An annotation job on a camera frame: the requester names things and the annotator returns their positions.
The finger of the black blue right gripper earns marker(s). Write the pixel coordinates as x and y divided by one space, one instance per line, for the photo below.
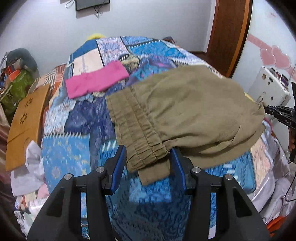
283 114

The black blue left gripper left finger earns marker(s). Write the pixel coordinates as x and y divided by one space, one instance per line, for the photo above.
60 216

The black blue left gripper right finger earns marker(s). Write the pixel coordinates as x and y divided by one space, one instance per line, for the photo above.
236 216

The olive khaki pants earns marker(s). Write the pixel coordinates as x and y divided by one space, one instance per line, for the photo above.
206 116

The white appliance with stickers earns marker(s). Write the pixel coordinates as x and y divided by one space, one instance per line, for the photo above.
270 87

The white clothes pile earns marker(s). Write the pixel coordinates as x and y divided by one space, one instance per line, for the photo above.
31 175

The blue patchwork bedspread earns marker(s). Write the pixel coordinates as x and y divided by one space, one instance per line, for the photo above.
79 136

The orange wooden folding table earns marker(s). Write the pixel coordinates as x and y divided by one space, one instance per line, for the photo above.
25 127

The brown wooden door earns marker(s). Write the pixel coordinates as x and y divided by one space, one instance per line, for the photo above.
228 35

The folded pink garment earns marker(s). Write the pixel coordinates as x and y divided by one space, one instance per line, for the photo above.
96 81

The pile of bags and clothes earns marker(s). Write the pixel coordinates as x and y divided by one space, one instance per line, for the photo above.
17 68

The yellow pillow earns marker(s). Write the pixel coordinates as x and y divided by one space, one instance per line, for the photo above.
95 36

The wall-mounted black television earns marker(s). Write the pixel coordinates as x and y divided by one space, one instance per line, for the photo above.
85 4

